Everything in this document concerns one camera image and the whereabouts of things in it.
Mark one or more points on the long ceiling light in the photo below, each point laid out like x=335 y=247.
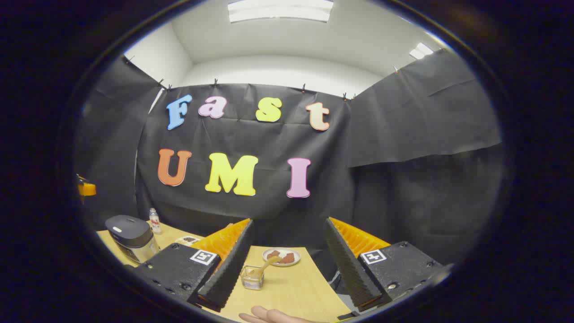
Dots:
x=280 y=10

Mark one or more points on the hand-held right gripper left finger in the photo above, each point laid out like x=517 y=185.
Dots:
x=228 y=264

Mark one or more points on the wooden spoon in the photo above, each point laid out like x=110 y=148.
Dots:
x=264 y=267

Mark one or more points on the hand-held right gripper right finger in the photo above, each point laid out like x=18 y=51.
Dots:
x=347 y=264

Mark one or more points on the small clear bottle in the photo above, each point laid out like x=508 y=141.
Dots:
x=155 y=222

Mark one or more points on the white divided condiment dish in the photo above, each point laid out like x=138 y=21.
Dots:
x=188 y=240

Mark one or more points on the white round plate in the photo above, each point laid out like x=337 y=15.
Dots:
x=293 y=251

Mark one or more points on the black backdrop cloth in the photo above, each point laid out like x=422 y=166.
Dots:
x=269 y=143

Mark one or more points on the small ceiling light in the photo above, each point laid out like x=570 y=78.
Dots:
x=420 y=50

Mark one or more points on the brown meat piece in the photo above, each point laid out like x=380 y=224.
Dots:
x=271 y=253
x=288 y=258

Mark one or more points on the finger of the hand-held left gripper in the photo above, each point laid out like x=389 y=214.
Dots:
x=86 y=189

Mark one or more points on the grey rice cooker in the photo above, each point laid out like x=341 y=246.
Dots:
x=132 y=237

